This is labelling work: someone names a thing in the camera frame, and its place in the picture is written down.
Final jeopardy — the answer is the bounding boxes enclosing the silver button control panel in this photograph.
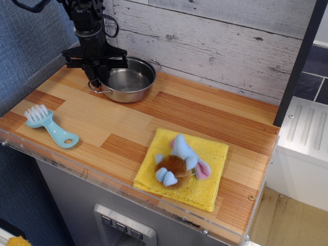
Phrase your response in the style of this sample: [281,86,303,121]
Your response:
[93,203,157,245]

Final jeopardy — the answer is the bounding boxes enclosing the stainless steel pan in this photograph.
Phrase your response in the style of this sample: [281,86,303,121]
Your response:
[88,56,161,103]

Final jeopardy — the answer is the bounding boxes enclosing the yellow object bottom left corner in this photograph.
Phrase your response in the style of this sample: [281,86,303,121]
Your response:
[1,236,32,246]

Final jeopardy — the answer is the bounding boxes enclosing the dark right vertical post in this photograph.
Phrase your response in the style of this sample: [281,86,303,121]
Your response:
[273,0,327,127]

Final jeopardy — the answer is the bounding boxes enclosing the blue and brown plush toy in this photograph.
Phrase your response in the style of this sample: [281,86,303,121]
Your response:
[155,134,212,189]

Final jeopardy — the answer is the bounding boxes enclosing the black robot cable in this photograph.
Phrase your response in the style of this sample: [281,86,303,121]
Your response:
[102,14,120,38]

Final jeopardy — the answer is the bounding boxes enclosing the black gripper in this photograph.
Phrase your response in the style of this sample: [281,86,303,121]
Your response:
[62,34,128,88]

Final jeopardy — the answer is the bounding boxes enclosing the white ridged side cabinet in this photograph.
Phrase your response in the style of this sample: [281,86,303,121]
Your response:
[266,97,327,211]

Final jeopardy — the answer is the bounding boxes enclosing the yellow folded cloth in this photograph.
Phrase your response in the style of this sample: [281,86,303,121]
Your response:
[133,128,229,212]

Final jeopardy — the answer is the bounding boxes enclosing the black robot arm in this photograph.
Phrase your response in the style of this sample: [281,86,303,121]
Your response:
[60,1,128,88]

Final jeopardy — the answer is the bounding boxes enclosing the light blue dish brush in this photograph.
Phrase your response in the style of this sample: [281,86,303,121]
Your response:
[24,104,79,149]

